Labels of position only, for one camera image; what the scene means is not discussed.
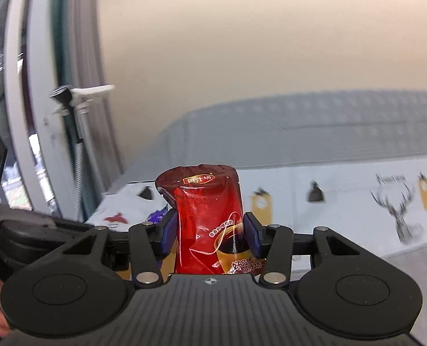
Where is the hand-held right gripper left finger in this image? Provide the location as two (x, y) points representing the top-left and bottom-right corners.
(59, 208), (178, 289)

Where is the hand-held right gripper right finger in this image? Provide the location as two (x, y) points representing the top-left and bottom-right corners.
(243, 212), (363, 286)

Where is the red snack packet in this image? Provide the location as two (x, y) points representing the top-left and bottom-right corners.
(155, 164), (264, 275)

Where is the purple snack packet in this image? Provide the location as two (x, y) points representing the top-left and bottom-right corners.
(144, 204), (169, 225)

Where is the white window handle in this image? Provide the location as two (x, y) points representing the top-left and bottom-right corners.
(49, 84), (115, 116)

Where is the grey window frame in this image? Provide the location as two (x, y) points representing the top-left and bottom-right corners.
(3, 0), (125, 225)

